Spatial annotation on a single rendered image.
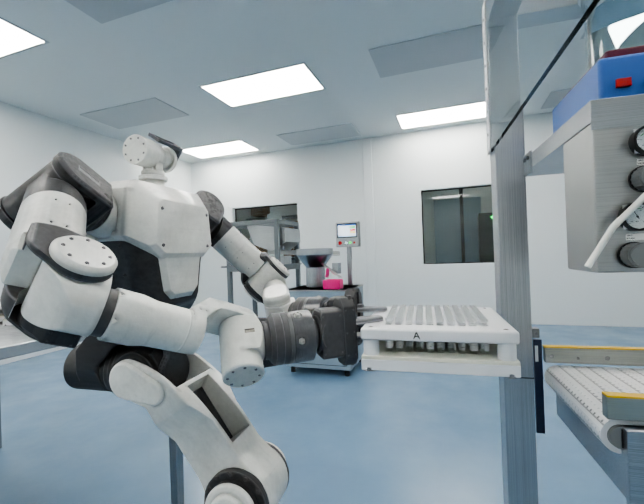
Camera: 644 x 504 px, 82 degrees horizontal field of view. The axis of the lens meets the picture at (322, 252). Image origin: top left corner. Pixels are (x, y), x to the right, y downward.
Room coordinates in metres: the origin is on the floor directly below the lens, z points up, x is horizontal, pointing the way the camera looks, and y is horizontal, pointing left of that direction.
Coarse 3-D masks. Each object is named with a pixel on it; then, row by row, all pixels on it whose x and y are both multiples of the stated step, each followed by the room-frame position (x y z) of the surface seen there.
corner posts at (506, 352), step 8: (368, 344) 0.63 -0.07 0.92; (376, 344) 0.63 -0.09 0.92; (504, 344) 0.57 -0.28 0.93; (512, 344) 0.57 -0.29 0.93; (368, 352) 0.63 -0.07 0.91; (376, 352) 0.63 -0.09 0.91; (504, 352) 0.57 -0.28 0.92; (512, 352) 0.57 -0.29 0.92; (504, 360) 0.57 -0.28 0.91; (512, 360) 0.57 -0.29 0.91
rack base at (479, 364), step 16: (384, 352) 0.64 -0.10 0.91; (400, 352) 0.64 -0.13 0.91; (416, 352) 0.63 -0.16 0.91; (432, 352) 0.63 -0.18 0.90; (480, 352) 0.62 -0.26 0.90; (496, 352) 0.62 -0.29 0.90; (384, 368) 0.62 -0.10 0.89; (400, 368) 0.61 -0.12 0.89; (416, 368) 0.60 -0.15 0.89; (432, 368) 0.60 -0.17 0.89; (448, 368) 0.59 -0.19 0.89; (464, 368) 0.58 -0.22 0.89; (480, 368) 0.58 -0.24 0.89; (496, 368) 0.57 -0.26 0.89; (512, 368) 0.57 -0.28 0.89
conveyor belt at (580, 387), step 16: (560, 368) 0.75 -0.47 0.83; (576, 368) 0.75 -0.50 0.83; (592, 368) 0.74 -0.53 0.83; (608, 368) 0.74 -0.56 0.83; (624, 368) 0.73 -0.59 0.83; (640, 368) 0.73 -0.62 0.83; (560, 384) 0.69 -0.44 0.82; (576, 384) 0.66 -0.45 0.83; (592, 384) 0.66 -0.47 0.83; (608, 384) 0.65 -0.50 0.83; (624, 384) 0.65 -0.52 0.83; (640, 384) 0.65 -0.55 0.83; (576, 400) 0.62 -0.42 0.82; (592, 400) 0.59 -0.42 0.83; (592, 416) 0.56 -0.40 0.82; (608, 448) 0.53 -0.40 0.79
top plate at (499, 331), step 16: (384, 320) 0.69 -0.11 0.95; (496, 320) 0.65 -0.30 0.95; (368, 336) 0.62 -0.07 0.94; (384, 336) 0.62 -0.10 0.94; (400, 336) 0.61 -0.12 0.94; (432, 336) 0.60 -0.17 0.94; (448, 336) 0.59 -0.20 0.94; (464, 336) 0.58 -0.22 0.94; (480, 336) 0.58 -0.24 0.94; (496, 336) 0.57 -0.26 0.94; (512, 336) 0.56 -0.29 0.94
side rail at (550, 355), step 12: (552, 348) 0.77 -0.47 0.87; (564, 348) 0.77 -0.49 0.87; (576, 348) 0.76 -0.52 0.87; (552, 360) 0.77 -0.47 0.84; (564, 360) 0.77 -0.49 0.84; (576, 360) 0.76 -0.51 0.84; (588, 360) 0.76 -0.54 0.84; (600, 360) 0.75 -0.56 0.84; (612, 360) 0.74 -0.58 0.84; (624, 360) 0.74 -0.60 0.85; (636, 360) 0.73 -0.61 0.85
